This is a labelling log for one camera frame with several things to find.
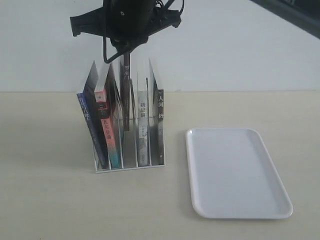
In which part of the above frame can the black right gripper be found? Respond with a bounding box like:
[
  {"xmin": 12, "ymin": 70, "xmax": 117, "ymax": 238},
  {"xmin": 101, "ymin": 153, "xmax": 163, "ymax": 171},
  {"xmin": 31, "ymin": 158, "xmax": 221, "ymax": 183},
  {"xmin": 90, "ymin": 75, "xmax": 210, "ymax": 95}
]
[{"xmin": 69, "ymin": 0, "xmax": 181, "ymax": 51}]

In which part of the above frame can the dark brown thin book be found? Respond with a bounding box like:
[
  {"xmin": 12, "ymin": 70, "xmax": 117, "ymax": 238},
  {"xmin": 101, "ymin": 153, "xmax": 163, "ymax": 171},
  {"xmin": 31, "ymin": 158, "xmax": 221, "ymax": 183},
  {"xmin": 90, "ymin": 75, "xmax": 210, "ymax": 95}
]
[{"xmin": 119, "ymin": 51, "xmax": 131, "ymax": 131}]

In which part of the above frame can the dark blue book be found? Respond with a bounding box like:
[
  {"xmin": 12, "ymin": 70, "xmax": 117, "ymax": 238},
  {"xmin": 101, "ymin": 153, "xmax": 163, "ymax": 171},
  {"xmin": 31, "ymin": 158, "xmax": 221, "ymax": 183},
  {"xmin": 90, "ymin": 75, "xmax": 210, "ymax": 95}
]
[{"xmin": 76, "ymin": 62, "xmax": 109, "ymax": 170}]

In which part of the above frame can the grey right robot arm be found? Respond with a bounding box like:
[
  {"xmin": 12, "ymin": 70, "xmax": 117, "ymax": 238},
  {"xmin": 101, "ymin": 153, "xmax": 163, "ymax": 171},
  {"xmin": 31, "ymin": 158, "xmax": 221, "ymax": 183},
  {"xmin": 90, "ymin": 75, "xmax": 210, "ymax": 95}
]
[{"xmin": 69, "ymin": 0, "xmax": 320, "ymax": 55}]

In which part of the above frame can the grey white book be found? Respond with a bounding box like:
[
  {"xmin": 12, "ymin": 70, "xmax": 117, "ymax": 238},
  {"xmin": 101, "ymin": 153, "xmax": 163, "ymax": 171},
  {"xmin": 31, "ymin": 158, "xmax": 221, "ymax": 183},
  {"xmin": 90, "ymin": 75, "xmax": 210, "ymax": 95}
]
[{"xmin": 137, "ymin": 60, "xmax": 149, "ymax": 167}]

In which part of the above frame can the pink and teal book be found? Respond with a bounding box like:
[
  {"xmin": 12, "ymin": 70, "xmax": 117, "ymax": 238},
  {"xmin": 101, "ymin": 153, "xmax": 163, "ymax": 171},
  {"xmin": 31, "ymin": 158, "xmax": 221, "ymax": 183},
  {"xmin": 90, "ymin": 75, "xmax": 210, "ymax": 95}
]
[{"xmin": 94, "ymin": 63, "xmax": 121, "ymax": 169}]

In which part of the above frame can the black book white calligraphy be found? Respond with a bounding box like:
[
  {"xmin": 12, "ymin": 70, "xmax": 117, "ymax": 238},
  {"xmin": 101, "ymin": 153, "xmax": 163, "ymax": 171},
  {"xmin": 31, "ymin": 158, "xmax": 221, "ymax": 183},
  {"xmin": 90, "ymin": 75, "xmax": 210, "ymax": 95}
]
[{"xmin": 148, "ymin": 58, "xmax": 165, "ymax": 166}]

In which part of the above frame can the white rectangular plastic tray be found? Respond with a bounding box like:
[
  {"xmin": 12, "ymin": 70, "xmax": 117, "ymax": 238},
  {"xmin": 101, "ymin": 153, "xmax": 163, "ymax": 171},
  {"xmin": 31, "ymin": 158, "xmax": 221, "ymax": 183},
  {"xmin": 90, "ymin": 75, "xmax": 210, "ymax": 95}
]
[{"xmin": 185, "ymin": 127, "xmax": 294, "ymax": 220}]

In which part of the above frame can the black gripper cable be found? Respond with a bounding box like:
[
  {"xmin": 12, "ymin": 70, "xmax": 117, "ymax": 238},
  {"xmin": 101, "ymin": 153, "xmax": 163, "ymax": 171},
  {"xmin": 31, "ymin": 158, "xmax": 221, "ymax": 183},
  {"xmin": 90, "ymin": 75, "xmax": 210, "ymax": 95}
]
[{"xmin": 102, "ymin": 0, "xmax": 185, "ymax": 64}]

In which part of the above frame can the white wire book rack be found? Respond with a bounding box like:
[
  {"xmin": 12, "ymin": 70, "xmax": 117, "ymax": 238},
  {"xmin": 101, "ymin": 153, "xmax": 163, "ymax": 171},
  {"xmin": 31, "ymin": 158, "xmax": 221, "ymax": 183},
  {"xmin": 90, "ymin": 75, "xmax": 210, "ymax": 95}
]
[{"xmin": 91, "ymin": 58, "xmax": 163, "ymax": 173}]

